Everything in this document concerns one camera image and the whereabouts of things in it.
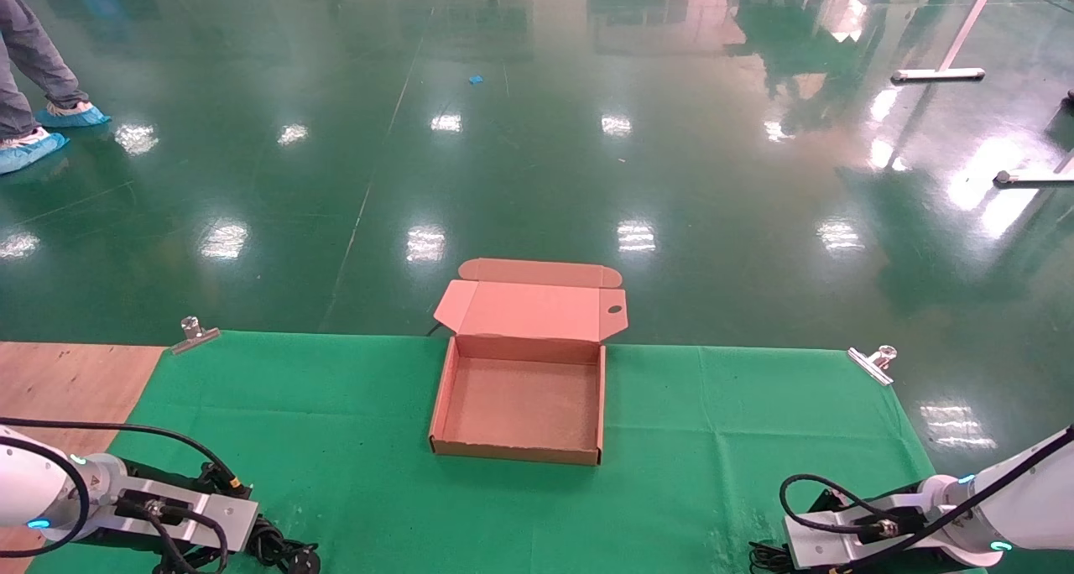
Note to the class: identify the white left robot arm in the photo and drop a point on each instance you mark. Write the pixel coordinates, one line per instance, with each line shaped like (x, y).
(33, 482)

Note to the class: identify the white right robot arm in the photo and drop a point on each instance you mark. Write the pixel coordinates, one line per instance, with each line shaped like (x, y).
(1032, 498)

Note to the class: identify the open brown cardboard box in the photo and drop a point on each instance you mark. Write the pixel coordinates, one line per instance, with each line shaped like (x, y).
(520, 406)

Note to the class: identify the green table cloth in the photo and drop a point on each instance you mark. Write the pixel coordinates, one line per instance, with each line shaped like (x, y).
(336, 440)

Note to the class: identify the silver binder clip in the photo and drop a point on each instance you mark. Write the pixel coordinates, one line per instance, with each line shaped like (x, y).
(195, 337)
(868, 364)

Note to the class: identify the blue shoe cover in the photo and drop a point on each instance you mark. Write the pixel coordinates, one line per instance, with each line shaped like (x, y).
(75, 118)
(29, 150)

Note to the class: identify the person in grey trousers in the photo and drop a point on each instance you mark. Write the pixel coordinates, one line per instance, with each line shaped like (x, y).
(33, 54)

